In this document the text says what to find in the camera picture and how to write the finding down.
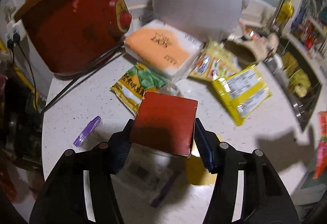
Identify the yellow sponge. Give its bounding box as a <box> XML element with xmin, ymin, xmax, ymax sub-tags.
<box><xmin>185</xmin><ymin>141</ymin><xmax>217</xmax><ymax>186</ymax></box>

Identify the clear plastic cup wrapper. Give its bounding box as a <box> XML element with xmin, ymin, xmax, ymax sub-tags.
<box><xmin>157</xmin><ymin>82</ymin><xmax>184</xmax><ymax>98</ymax></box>

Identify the orange white tissue pack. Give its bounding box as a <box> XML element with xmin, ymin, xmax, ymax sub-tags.
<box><xmin>124</xmin><ymin>20</ymin><xmax>204</xmax><ymax>83</ymax></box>

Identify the red cardboard box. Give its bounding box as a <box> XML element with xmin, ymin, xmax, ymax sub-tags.
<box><xmin>129</xmin><ymin>92</ymin><xmax>198</xmax><ymax>157</ymax></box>

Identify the white wall power socket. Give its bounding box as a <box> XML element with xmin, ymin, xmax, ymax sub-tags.
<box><xmin>5</xmin><ymin>20</ymin><xmax>26</xmax><ymax>41</ymax></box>

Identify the steel faucet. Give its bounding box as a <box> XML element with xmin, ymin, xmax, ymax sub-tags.
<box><xmin>267</xmin><ymin>0</ymin><xmax>318</xmax><ymax>33</ymax></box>

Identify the yellow green snack wrapper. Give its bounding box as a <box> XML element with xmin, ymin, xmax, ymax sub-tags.
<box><xmin>111</xmin><ymin>63</ymin><xmax>167</xmax><ymax>115</ymax></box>

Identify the yellow snack bag back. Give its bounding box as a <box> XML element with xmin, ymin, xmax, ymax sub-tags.
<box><xmin>212</xmin><ymin>65</ymin><xmax>272</xmax><ymax>126</ymax></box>

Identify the yellow snack bag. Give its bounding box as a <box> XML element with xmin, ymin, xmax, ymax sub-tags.
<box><xmin>212</xmin><ymin>65</ymin><xmax>272</xmax><ymax>126</ymax></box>
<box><xmin>188</xmin><ymin>40</ymin><xmax>241</xmax><ymax>82</ymax></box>

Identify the yellow snack bag front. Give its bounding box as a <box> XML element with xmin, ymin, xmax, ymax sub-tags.
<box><xmin>188</xmin><ymin>40</ymin><xmax>241</xmax><ymax>82</ymax></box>

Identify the red slow cooker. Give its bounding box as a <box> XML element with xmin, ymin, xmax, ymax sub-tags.
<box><xmin>15</xmin><ymin>0</ymin><xmax>132</xmax><ymax>76</ymax></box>

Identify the black power cable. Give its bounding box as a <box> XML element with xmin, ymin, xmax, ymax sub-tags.
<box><xmin>40</xmin><ymin>43</ymin><xmax>125</xmax><ymax>114</ymax></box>

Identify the steel sink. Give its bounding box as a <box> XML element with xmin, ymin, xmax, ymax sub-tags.
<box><xmin>264</xmin><ymin>38</ymin><xmax>322</xmax><ymax>130</ymax></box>

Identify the purple clear noodle wrapper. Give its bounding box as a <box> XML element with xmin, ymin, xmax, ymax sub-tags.
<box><xmin>73</xmin><ymin>116</ymin><xmax>101</xmax><ymax>147</ymax></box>

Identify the beige paper cup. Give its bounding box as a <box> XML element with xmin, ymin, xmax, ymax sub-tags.
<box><xmin>224</xmin><ymin>33</ymin><xmax>279</xmax><ymax>65</ymax></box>

